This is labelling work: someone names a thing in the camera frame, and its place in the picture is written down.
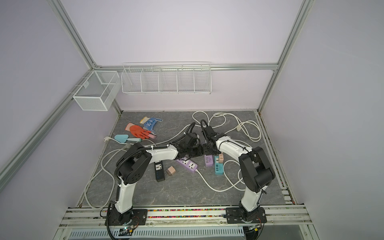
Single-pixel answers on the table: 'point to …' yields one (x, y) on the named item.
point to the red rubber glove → (139, 132)
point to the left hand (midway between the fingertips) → (206, 153)
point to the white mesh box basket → (97, 91)
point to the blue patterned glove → (149, 124)
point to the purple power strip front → (187, 163)
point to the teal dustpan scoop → (123, 138)
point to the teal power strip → (219, 167)
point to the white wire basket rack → (166, 78)
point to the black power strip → (159, 171)
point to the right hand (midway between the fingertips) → (209, 151)
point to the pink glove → (127, 128)
